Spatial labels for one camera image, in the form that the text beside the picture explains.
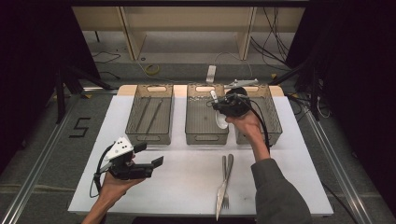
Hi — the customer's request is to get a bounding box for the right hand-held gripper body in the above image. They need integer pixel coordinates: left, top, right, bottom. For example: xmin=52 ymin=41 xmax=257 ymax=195
xmin=214 ymin=78 xmax=260 ymax=118

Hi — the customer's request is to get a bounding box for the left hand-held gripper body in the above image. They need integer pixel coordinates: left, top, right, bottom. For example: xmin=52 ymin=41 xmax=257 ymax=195
xmin=100 ymin=136 xmax=154 ymax=181

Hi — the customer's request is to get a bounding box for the white spoon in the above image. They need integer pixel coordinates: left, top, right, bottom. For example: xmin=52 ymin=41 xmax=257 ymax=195
xmin=209 ymin=90 xmax=230 ymax=130

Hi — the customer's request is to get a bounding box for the grey plastic basket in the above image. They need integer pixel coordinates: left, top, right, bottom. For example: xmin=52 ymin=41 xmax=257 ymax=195
xmin=232 ymin=83 xmax=284 ymax=146
xmin=184 ymin=83 xmax=230 ymax=146
xmin=124 ymin=83 xmax=175 ymax=146

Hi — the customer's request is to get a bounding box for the metal table knife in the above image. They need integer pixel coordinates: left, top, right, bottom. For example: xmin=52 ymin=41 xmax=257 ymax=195
xmin=215 ymin=153 xmax=234 ymax=222

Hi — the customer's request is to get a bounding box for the metal fork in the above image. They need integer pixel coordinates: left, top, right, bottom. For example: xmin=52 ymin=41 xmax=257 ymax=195
xmin=220 ymin=155 xmax=231 ymax=210

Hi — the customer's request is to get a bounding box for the person's right hand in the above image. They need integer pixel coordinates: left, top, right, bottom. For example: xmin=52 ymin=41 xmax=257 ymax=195
xmin=225 ymin=111 xmax=264 ymax=141

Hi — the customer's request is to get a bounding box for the person's left hand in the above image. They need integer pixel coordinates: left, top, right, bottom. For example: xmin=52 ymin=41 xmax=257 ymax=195
xmin=100 ymin=174 xmax=146 ymax=202

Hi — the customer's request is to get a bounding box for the white power strip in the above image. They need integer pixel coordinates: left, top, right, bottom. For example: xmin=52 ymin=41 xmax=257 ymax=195
xmin=205 ymin=64 xmax=218 ymax=84

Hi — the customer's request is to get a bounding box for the white table cover board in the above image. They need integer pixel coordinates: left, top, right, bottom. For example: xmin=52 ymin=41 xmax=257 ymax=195
xmin=67 ymin=94 xmax=334 ymax=217

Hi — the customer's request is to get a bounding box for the black metal stand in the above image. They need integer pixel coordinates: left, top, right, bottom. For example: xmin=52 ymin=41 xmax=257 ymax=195
xmin=268 ymin=58 xmax=322 ymax=122
xmin=53 ymin=64 xmax=116 ymax=125

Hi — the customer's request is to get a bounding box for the yellow tape roll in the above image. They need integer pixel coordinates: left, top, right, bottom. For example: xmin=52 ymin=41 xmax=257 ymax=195
xmin=145 ymin=63 xmax=162 ymax=77

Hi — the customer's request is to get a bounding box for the wooden shelf unit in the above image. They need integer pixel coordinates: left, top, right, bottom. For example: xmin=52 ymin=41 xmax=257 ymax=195
xmin=71 ymin=6 xmax=306 ymax=62

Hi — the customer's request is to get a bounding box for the dark curtain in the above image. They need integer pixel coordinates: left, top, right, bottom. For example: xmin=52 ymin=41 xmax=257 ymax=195
xmin=285 ymin=0 xmax=396 ymax=216
xmin=0 ymin=0 xmax=101 ymax=175

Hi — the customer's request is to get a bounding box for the left hand-held gripper cable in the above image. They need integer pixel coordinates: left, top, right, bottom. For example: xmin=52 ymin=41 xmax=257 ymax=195
xmin=89 ymin=144 xmax=113 ymax=199

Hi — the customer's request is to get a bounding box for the hand-held gripper cable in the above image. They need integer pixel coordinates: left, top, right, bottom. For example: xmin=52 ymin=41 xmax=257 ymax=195
xmin=89 ymin=144 xmax=113 ymax=199
xmin=239 ymin=94 xmax=271 ymax=154

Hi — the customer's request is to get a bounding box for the right hand-held gripper cable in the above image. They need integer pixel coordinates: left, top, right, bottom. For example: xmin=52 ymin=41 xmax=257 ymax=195
xmin=239 ymin=94 xmax=271 ymax=154

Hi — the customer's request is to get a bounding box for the tangle of floor cables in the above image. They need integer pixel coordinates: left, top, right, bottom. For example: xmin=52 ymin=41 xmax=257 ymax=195
xmin=287 ymin=92 xmax=332 ymax=123

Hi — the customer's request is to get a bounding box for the bundle of black cables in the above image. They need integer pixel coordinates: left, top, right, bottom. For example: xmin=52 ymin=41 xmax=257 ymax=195
xmin=249 ymin=7 xmax=294 ymax=72

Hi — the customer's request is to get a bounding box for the black floor cable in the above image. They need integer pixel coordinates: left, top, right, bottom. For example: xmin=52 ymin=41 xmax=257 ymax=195
xmin=321 ymin=182 xmax=360 ymax=224
xmin=91 ymin=50 xmax=122 ymax=80

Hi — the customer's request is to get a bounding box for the metal floor rail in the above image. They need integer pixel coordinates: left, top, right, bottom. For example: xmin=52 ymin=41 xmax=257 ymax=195
xmin=302 ymin=106 xmax=375 ymax=224
xmin=0 ymin=87 xmax=120 ymax=224

